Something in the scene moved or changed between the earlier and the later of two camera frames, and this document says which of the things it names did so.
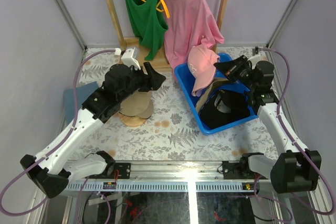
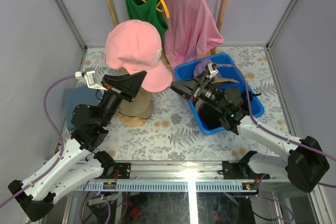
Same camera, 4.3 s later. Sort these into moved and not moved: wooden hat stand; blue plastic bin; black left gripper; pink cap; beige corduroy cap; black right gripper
Moved: black right gripper; pink cap
Not moved: black left gripper; blue plastic bin; wooden hat stand; beige corduroy cap
